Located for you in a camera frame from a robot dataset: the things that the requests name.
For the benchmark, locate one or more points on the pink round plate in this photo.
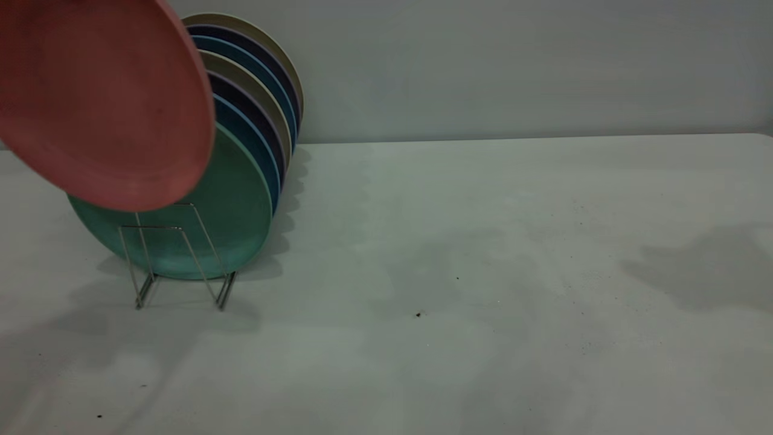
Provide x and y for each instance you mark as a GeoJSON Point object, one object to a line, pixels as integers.
{"type": "Point", "coordinates": [102, 103]}

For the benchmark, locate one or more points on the blue round plate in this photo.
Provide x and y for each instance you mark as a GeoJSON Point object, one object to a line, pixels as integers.
{"type": "Point", "coordinates": [253, 63]}
{"type": "Point", "coordinates": [256, 148]}

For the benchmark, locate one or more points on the green round plate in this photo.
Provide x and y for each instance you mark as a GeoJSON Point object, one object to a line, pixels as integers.
{"type": "Point", "coordinates": [235, 211]}

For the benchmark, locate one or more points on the dark purple round plate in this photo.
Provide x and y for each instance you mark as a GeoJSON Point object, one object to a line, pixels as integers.
{"type": "Point", "coordinates": [253, 49]}
{"type": "Point", "coordinates": [256, 115]}

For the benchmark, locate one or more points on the beige round plate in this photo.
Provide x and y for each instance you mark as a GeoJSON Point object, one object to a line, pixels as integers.
{"type": "Point", "coordinates": [253, 87]}
{"type": "Point", "coordinates": [259, 36]}

